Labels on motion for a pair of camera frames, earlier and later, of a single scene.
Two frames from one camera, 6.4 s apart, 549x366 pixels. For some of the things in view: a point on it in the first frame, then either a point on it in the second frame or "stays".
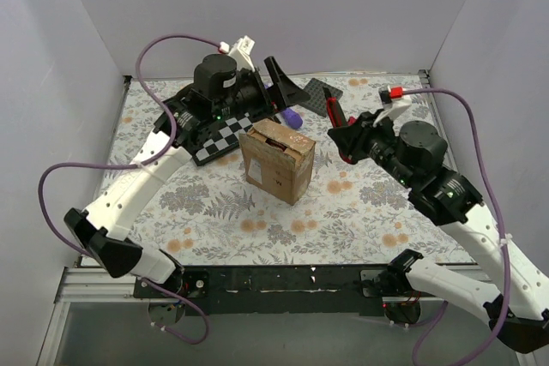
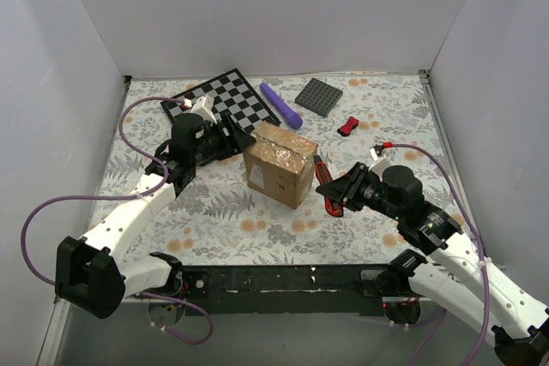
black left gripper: (264, 94) to (232, 135)
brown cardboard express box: (279, 159) stays
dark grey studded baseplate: (317, 100) stays
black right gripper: (358, 135) to (350, 188)
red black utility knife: (335, 111) to (334, 207)
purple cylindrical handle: (292, 118) stays
